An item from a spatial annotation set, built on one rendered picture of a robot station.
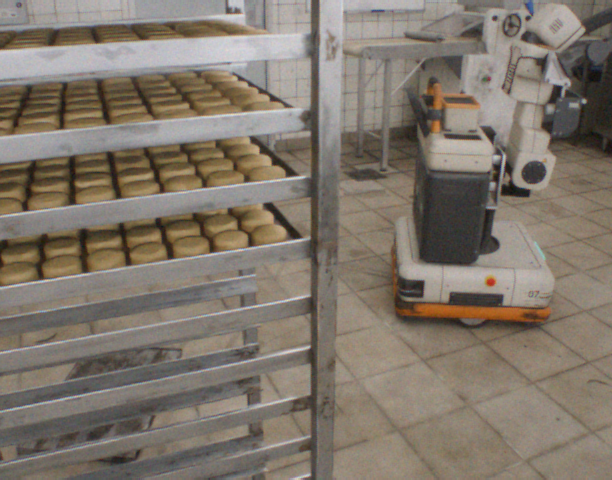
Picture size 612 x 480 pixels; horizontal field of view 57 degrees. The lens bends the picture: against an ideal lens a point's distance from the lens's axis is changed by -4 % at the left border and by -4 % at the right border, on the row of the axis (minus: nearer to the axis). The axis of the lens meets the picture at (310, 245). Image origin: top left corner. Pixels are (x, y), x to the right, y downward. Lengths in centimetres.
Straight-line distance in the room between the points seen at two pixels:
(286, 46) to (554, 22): 185
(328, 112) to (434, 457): 146
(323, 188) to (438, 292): 180
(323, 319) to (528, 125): 186
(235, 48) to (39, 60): 21
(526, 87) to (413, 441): 143
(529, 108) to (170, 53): 201
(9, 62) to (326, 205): 40
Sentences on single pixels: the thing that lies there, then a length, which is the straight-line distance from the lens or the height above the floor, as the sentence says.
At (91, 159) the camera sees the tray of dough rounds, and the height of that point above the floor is 115.
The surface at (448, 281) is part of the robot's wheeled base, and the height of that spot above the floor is 24.
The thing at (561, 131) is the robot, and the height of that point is 84.
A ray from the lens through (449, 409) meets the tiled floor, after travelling 219.
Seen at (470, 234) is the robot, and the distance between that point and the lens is 245.
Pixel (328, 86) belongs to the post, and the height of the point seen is 128.
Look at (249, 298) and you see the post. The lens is 132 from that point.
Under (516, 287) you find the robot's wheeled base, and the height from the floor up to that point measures 22.
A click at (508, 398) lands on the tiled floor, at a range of 229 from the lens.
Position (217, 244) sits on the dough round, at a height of 106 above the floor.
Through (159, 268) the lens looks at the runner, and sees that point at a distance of 77.
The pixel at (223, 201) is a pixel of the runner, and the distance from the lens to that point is 75.
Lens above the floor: 140
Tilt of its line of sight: 25 degrees down
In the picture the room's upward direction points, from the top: straight up
